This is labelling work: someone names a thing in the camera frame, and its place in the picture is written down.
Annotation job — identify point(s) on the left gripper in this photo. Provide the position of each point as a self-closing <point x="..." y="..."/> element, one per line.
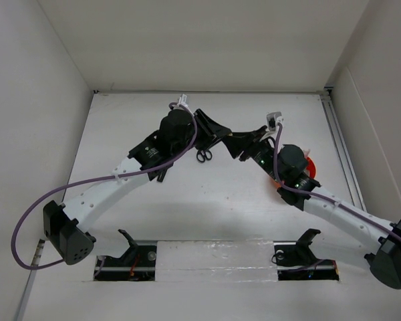
<point x="217" y="132"/>

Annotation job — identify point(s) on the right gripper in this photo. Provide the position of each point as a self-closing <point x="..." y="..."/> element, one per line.
<point x="241" y="141"/>

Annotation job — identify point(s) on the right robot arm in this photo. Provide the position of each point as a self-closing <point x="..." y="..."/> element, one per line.
<point x="286" y="165"/>

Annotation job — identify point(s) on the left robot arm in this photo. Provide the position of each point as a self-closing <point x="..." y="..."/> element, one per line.
<point x="67" y="225"/>

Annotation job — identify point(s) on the orange round divided container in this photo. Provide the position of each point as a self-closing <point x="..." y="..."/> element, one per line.
<point x="310" y="171"/>

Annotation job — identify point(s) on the blue capped highlighter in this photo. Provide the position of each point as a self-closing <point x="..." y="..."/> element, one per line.
<point x="161" y="175"/>

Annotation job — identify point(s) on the black handled scissors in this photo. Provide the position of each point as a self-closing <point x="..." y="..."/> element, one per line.
<point x="203" y="156"/>

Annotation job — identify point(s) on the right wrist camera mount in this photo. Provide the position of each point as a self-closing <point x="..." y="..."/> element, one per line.
<point x="273" y="119"/>

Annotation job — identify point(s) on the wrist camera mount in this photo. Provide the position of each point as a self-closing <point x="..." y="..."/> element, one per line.
<point x="181" y="103"/>
<point x="273" y="119"/>

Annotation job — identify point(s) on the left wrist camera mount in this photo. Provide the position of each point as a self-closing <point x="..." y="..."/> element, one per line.
<point x="181" y="103"/>

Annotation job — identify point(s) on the aluminium rail right side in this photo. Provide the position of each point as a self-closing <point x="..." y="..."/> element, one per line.
<point x="341" y="148"/>

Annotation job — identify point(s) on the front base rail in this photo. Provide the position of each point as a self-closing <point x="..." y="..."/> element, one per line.
<point x="208" y="261"/>

